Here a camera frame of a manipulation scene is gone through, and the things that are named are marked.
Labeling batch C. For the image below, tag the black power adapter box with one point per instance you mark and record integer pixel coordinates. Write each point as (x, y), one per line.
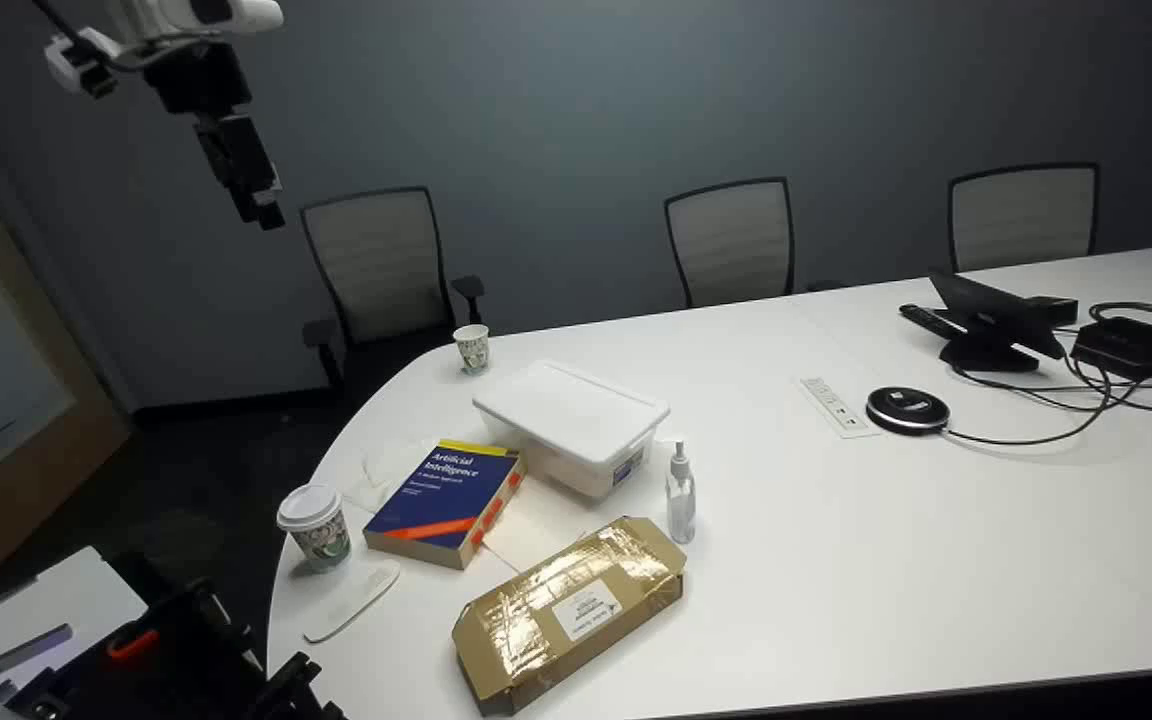
(1127, 346)

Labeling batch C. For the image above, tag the white paper sheet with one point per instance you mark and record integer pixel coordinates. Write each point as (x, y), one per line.
(348, 602)

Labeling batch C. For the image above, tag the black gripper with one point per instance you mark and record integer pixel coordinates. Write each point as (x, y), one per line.
(221, 127)

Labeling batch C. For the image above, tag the small white paper cup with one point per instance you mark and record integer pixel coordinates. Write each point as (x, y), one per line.
(474, 350)

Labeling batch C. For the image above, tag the black conference phone stand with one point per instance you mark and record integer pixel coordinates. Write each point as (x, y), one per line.
(989, 322)

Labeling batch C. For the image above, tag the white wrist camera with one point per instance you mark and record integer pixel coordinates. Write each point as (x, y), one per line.
(83, 65)

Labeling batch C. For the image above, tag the taped brown cardboard box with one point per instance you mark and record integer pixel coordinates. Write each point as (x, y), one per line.
(562, 621)

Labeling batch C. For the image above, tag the white remote control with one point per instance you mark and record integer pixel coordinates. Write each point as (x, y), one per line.
(832, 407)

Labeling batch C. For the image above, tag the small clear spray bottle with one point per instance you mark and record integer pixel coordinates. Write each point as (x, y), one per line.
(681, 501)

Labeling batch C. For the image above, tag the white paper box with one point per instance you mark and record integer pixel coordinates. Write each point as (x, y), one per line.
(62, 602)

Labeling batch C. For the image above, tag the black framed mesh office chair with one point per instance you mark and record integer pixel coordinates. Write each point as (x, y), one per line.
(377, 272)
(1021, 218)
(734, 241)

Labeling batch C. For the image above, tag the paper coffee cup with lid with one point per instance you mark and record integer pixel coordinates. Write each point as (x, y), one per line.
(314, 523)

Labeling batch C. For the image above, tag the white plastic lidded container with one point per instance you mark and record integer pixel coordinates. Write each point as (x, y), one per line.
(573, 421)

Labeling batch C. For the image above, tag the clear plastic sheet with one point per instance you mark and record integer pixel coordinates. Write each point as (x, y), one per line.
(531, 516)

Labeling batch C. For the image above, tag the round black speaker puck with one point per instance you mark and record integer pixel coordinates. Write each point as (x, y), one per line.
(906, 410)

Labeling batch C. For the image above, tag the blue and yellow book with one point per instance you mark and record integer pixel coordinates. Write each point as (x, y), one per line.
(448, 493)

